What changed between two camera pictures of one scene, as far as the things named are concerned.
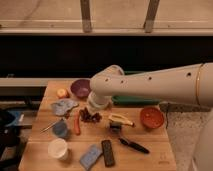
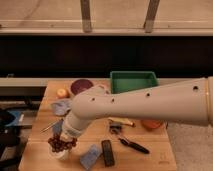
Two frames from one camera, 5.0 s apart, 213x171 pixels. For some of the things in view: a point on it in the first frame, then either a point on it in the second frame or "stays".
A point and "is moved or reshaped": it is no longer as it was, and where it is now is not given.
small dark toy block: [115, 127] stays
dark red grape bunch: [86, 116] is moved or reshaped
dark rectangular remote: [109, 156] stays
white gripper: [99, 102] → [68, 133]
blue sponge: [90, 156] stays
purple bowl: [81, 87] stays
